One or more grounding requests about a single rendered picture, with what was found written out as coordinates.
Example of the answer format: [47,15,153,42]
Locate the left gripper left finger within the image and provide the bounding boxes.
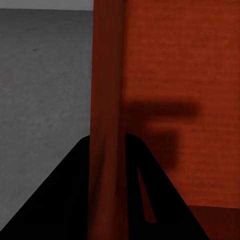
[0,135,90,240]

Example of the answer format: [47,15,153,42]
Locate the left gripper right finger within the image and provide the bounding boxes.
[126,133,210,240]

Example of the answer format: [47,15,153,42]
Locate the storage box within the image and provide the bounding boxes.
[87,0,240,240]

